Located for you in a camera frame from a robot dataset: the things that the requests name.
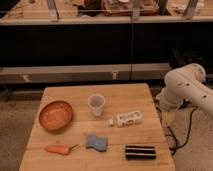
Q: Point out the orange pepper with green stem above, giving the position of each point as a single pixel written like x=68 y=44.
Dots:
x=60 y=149

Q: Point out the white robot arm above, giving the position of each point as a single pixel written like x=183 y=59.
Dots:
x=186 y=82

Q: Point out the white plastic bottle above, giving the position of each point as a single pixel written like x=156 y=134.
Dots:
x=126 y=119

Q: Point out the blue sponge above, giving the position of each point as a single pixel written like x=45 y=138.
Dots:
x=97 y=143

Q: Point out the orange bowl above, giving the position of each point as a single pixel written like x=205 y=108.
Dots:
x=56 y=115

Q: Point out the black striped box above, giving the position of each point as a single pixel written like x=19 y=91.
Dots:
x=140 y=152

